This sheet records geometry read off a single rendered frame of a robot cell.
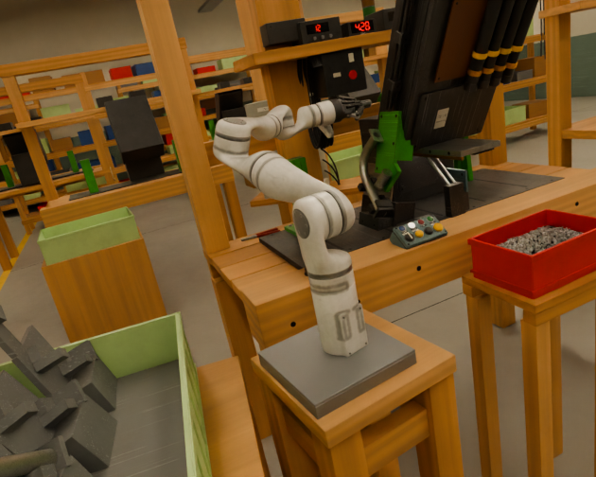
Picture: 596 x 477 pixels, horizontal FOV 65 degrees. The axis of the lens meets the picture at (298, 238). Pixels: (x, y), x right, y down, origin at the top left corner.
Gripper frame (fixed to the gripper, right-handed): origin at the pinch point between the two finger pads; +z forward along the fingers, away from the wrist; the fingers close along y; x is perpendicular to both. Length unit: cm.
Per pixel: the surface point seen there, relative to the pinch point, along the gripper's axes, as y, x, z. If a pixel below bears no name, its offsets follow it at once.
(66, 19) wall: 957, 347, -44
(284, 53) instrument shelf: 24.7, -9.2, -19.2
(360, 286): -52, 22, -30
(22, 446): -71, -2, -112
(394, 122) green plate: -11.1, 1.5, 4.6
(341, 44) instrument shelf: 24.0, -9.3, 2.8
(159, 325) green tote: -47, 14, -85
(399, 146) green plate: -15.8, 7.9, 5.1
